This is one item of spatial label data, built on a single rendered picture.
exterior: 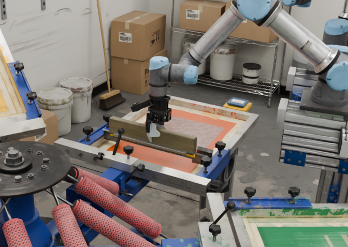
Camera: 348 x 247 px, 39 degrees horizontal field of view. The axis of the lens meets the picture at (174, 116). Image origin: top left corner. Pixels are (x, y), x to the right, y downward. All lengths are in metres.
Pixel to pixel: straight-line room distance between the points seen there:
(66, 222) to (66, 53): 3.70
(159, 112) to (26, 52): 2.59
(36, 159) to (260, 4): 0.93
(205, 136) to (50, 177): 1.18
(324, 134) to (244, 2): 0.66
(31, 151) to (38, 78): 3.19
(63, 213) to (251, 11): 0.97
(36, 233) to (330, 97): 1.23
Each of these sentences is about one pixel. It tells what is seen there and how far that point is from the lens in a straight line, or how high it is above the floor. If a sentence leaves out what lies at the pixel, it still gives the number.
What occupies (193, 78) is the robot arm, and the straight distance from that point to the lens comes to 1.92.
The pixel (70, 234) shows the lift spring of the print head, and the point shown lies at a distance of 1.26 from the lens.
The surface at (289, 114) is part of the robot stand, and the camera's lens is 2.09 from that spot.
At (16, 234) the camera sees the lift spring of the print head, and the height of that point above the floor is 1.24.
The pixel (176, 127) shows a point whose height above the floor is 0.96.
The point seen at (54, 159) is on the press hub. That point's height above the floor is 1.31.
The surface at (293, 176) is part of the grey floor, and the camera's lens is 4.11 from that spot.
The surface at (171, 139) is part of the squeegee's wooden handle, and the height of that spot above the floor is 1.08.
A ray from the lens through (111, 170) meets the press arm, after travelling 1.87.
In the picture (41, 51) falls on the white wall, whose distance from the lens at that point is 4.59.
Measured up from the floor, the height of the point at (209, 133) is 0.96.
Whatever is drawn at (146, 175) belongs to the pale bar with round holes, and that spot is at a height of 1.01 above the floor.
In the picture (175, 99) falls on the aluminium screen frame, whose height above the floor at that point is 0.99.
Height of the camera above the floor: 1.97
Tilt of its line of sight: 23 degrees down
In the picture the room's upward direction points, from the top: 3 degrees clockwise
